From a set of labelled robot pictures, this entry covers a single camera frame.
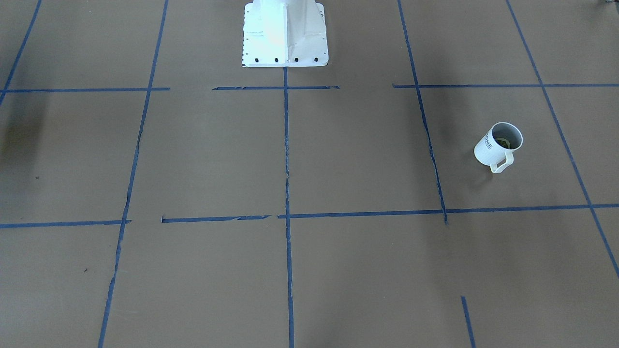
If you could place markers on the white mug with handle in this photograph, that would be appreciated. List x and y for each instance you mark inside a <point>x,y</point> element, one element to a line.
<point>496,148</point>

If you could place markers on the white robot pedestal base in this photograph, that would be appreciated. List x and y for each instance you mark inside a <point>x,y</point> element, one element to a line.
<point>284,33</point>

